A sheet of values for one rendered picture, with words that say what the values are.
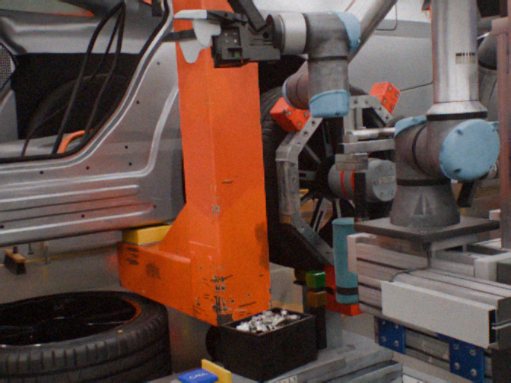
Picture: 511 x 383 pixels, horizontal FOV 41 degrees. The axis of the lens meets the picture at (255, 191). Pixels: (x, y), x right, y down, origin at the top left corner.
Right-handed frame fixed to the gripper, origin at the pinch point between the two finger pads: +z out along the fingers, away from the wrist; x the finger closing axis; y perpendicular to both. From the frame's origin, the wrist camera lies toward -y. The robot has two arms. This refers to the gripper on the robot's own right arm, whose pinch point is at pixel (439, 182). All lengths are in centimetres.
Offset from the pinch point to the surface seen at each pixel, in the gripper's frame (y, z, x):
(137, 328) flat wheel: -33, 94, -28
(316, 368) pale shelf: -39, 67, 17
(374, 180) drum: 2.7, 22.3, -6.0
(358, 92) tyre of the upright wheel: 30.5, 5.8, -28.8
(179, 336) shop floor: -83, 16, -155
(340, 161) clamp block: 9.7, 36.6, -5.1
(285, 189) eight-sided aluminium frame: 1.1, 42.4, -24.7
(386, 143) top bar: 14.0, 21.0, -1.5
